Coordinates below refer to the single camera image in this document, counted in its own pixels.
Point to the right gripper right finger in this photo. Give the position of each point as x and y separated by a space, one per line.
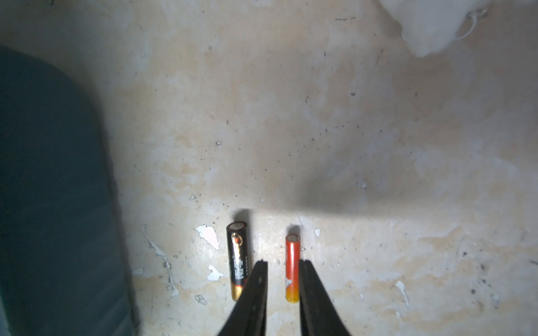
317 313

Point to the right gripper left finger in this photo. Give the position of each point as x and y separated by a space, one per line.
248 317

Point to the red orange AAA battery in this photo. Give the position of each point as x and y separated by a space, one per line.
293 252

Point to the black gold AA battery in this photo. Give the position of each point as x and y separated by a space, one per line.
238 256

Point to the teal plastic storage box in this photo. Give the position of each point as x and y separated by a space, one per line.
62 268

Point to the white plush toy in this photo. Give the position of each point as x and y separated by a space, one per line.
428 26

